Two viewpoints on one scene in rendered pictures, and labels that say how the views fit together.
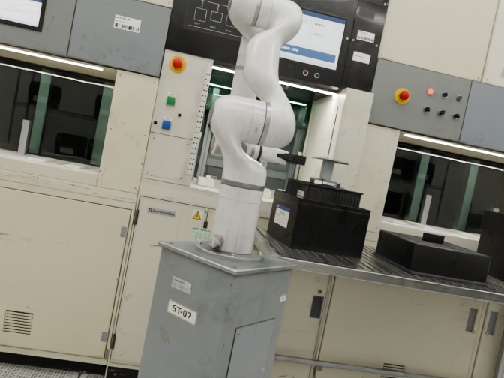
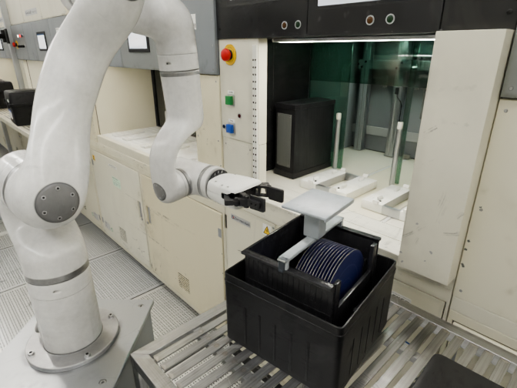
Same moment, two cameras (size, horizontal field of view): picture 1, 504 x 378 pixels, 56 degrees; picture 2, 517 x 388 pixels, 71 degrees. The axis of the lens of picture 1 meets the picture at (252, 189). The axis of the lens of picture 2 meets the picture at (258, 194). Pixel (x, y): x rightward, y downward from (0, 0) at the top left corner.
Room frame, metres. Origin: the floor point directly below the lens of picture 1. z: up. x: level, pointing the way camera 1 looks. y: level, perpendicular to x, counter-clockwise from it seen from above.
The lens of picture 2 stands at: (1.26, -0.74, 1.37)
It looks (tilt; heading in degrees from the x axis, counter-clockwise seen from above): 22 degrees down; 55
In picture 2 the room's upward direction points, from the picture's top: straight up
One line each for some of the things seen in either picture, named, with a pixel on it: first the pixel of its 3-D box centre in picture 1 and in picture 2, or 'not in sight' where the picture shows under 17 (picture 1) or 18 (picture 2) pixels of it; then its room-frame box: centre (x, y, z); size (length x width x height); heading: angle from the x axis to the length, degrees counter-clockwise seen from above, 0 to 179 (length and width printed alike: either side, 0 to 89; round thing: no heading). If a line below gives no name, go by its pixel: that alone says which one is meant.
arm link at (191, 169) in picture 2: (231, 146); (191, 176); (1.63, 0.10, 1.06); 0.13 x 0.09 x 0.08; 106
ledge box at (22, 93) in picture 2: not in sight; (26, 106); (1.44, 2.82, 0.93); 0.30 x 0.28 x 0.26; 95
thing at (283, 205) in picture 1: (316, 222); (310, 298); (1.74, -0.26, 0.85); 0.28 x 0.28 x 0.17; 17
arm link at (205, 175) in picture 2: (253, 151); (215, 182); (1.66, 0.02, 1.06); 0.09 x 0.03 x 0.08; 16
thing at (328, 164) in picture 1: (320, 201); (311, 268); (1.74, -0.26, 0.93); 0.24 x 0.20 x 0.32; 17
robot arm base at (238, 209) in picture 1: (235, 220); (66, 304); (1.29, 0.03, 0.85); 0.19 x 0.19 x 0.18
